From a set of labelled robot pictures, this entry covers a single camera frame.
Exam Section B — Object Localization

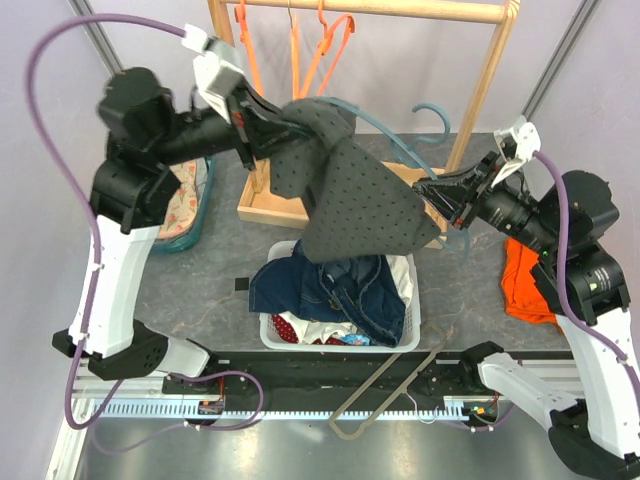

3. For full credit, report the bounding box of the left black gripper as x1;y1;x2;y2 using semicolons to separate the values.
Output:
148;72;313;169

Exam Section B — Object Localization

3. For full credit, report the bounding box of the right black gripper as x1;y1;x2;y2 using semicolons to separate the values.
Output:
416;148;566;257

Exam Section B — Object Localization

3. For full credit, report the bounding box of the blue grey hanger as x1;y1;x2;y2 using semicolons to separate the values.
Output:
312;96;470;263

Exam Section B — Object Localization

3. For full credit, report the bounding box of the grey dotted garment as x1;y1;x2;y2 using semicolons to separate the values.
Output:
270;98;441;263

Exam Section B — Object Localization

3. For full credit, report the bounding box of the orange plastic hanger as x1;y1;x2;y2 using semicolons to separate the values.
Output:
234;0;264;95

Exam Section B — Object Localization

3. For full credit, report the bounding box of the dark blue denim garment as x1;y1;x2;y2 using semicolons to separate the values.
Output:
249;241;406;348

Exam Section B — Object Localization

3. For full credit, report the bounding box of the orange hanger with denim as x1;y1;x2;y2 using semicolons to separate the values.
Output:
298;1;356;99

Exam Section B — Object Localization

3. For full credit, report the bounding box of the blue floral garment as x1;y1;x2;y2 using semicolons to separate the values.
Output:
339;333;371;346

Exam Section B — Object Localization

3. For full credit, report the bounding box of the white shirt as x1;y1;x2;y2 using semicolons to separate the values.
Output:
278;255;413;345

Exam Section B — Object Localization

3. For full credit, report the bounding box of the red polka dot skirt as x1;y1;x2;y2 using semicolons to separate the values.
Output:
271;315;298;344

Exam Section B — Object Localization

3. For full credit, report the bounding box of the grey metal hanger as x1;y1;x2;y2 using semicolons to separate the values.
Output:
327;320;447;441

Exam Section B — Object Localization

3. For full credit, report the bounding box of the white plastic basket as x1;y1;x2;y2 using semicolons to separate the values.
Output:
259;255;422;354

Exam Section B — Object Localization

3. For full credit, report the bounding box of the orange hanger with white shirt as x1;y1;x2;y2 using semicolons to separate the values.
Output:
287;1;301;100

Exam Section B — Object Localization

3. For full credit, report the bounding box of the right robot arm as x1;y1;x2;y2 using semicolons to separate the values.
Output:
414;153;639;479

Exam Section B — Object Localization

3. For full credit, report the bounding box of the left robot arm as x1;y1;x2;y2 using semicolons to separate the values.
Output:
52;67;311;393

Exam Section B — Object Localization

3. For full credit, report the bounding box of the teal plastic tray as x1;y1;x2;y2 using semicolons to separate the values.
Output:
151;156;216;254

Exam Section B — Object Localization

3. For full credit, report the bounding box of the wooden clothes rack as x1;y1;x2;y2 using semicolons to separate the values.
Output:
237;1;520;229

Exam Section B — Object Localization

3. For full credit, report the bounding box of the floral oven mitt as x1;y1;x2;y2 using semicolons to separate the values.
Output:
157;160;198;241

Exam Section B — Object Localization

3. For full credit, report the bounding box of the orange cloth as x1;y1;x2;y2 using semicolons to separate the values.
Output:
501;238;561;331

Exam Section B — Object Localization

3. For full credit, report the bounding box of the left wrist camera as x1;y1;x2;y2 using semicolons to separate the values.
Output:
193;37;245;124

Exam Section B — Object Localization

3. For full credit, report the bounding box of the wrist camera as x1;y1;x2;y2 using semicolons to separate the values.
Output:
193;37;245;124
492;115;541;187

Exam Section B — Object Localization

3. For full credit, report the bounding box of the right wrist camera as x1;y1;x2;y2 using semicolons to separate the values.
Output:
492;115;541;187

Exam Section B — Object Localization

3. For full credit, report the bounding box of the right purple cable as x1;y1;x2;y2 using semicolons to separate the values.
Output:
531;149;640;391

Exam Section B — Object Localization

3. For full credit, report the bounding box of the purple cable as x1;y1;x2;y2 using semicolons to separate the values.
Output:
531;149;640;391
23;12;265;431

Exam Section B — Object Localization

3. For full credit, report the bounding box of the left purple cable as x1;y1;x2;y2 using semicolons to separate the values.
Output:
23;12;265;431

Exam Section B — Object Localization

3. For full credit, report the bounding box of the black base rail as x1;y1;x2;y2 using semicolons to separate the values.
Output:
159;349;571;414

